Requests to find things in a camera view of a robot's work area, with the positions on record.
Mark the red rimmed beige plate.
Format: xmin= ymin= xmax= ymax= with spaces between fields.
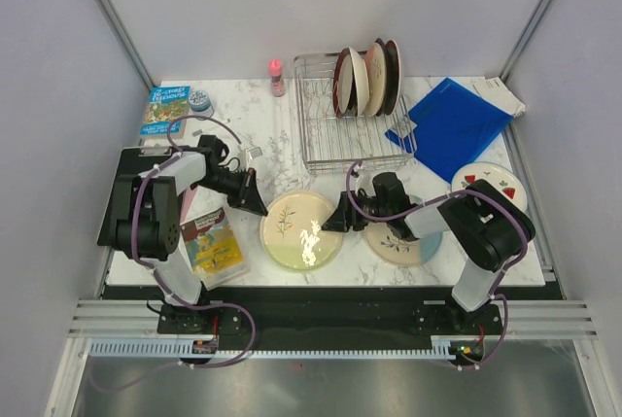
xmin=332 ymin=48 xmax=353 ymax=119

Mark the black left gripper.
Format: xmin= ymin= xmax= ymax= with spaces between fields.
xmin=194 ymin=167 xmax=268 ymax=217

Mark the cream and blue leaf plate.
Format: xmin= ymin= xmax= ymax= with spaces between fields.
xmin=363 ymin=223 xmax=443 ymax=266

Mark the watermelon pattern plate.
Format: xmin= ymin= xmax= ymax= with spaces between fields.
xmin=451 ymin=162 xmax=528 ymax=212

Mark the black plate in rack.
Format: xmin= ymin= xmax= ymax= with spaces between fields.
xmin=376 ymin=38 xmax=399 ymax=117

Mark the pink paper sheet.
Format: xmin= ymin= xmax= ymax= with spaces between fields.
xmin=180 ymin=188 xmax=197 ymax=223

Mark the metal wire dish rack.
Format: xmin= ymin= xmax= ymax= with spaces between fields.
xmin=294 ymin=52 xmax=417 ymax=174

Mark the white paper booklet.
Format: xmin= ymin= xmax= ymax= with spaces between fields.
xmin=473 ymin=77 xmax=526 ymax=118

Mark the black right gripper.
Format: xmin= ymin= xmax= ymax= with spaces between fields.
xmin=321 ymin=191 xmax=391 ymax=233

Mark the pink speckled plate in rack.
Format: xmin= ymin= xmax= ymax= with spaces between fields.
xmin=364 ymin=38 xmax=388 ymax=117

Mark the illustrated yellow paperback book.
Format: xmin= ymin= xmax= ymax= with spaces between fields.
xmin=181 ymin=208 xmax=249 ymax=290

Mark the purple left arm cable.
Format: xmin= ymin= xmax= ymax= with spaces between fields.
xmin=86 ymin=115 xmax=257 ymax=394

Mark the cream and green branch plate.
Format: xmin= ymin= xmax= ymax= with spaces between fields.
xmin=259 ymin=190 xmax=343 ymax=272

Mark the pink squeeze bottle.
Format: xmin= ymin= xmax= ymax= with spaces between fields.
xmin=268 ymin=59 xmax=285 ymax=97

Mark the blue plastic folder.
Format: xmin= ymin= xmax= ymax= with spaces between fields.
xmin=385 ymin=78 xmax=514 ymax=183

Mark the blue treehouse book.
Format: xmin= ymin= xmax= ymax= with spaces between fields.
xmin=139 ymin=86 xmax=190 ymax=139

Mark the black clipboard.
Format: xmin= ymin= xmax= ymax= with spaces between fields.
xmin=96 ymin=146 xmax=174 ymax=248

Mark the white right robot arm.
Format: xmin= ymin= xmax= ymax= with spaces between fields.
xmin=322 ymin=172 xmax=536 ymax=333

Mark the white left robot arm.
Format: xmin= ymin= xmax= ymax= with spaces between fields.
xmin=97 ymin=135 xmax=267 ymax=332

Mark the small blue lidded jar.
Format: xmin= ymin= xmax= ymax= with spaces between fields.
xmin=188 ymin=89 xmax=214 ymax=118

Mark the white slotted cable duct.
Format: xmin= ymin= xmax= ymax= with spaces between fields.
xmin=88 ymin=338 xmax=456 ymax=361

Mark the cream plate in rack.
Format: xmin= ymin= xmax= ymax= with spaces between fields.
xmin=342 ymin=48 xmax=370 ymax=116

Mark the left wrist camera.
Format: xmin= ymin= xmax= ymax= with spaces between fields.
xmin=244 ymin=146 xmax=262 ymax=162

